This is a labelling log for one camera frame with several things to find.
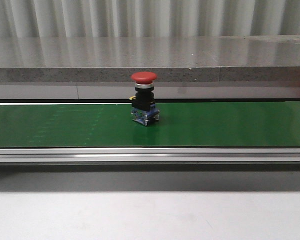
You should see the white pleated curtain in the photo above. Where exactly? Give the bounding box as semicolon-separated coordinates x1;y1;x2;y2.
0;0;300;38

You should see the red mushroom push button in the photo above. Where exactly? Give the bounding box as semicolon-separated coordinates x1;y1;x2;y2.
129;71;160;126

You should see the grey speckled stone counter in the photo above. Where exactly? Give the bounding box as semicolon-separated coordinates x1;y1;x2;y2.
0;35;300;84

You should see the green conveyor belt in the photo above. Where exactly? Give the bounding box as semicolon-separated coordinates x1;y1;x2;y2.
0;101;300;148

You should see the white conveyor back rail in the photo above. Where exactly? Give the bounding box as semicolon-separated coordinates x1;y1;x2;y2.
0;81;300;100

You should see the aluminium conveyor front rail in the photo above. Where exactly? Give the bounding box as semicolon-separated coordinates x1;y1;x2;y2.
0;147;300;166

